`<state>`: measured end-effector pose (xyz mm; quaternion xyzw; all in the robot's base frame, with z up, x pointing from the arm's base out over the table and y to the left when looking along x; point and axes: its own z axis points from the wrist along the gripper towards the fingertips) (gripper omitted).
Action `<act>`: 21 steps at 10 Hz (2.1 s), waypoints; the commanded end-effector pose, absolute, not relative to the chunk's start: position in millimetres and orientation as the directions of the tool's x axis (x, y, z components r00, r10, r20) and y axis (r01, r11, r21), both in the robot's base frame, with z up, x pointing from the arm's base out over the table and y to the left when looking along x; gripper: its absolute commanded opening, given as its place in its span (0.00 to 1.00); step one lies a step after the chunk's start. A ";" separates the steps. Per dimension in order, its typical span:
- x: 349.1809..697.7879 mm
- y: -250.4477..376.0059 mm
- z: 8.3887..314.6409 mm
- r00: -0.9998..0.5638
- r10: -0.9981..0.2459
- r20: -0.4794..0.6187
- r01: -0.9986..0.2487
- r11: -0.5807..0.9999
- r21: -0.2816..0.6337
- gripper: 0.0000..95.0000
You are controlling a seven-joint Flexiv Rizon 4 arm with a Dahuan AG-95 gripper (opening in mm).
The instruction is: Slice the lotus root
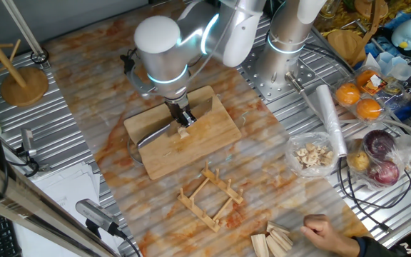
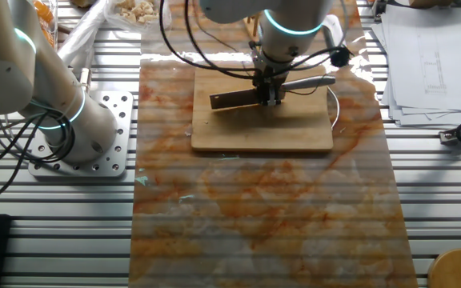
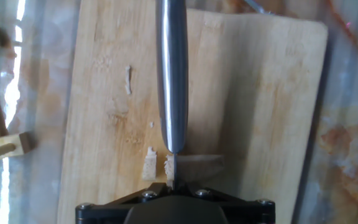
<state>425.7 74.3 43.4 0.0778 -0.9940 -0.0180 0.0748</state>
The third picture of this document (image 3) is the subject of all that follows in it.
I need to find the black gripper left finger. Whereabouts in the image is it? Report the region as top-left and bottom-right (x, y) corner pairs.
(75, 182), (174, 218)

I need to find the peeled lotus root piece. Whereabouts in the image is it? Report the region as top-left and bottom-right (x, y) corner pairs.
(175, 154), (226, 184)

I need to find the thin pale peel sliver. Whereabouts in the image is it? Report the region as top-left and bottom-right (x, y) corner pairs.
(124, 64), (132, 96)

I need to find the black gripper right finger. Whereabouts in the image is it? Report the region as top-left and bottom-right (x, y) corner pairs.
(176, 182), (275, 218)

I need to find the orange marble pattern mat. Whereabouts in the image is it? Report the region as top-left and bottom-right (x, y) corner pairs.
(0, 0), (358, 224)

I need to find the wooden peg rack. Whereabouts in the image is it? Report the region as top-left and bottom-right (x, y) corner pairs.
(0, 24), (39, 164)

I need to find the lotus root end slice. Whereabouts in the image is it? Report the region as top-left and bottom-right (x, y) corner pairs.
(141, 146), (158, 181)

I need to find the steel kitchen cleaver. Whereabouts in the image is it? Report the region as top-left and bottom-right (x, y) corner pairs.
(155, 0), (189, 190)

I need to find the lotus root slice with holes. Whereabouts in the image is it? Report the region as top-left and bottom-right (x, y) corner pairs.
(163, 154), (176, 187)

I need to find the wooden cutting board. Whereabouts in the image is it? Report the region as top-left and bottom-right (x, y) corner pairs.
(56, 0), (329, 224)

